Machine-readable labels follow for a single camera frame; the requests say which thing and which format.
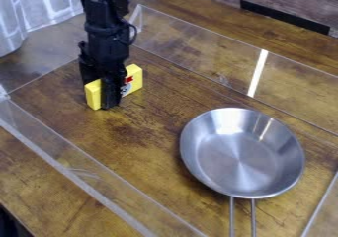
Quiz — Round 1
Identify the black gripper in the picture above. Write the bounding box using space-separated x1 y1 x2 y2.
77 0 134 110

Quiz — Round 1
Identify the yellow butter block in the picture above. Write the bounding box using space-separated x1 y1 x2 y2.
84 64 143 111

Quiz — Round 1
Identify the silver metal pan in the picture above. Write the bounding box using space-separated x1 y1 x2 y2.
178 107 306 237

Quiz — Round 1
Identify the white grey curtain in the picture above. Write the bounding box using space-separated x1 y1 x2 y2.
0 0 83 58

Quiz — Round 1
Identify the clear acrylic barrier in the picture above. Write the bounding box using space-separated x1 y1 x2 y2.
0 5 338 237

